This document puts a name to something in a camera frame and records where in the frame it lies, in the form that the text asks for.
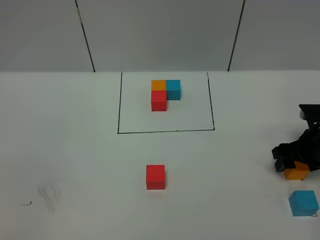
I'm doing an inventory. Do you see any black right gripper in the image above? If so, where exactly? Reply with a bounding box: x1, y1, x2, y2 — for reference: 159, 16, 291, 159
272, 123, 320, 173

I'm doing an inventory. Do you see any loose blue block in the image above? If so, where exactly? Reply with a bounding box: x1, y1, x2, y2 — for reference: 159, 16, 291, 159
288, 190, 320, 217

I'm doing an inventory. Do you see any blue template block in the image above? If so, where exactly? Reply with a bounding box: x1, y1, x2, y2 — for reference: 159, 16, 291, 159
166, 79, 181, 101

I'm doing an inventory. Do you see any red template block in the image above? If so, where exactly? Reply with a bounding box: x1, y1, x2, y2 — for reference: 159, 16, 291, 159
151, 90, 167, 112

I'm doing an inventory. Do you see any orange template block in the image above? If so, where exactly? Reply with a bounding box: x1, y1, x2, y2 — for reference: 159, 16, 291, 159
151, 80, 167, 91

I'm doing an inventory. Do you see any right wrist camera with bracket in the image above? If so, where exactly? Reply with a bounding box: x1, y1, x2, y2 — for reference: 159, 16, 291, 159
299, 104, 320, 128

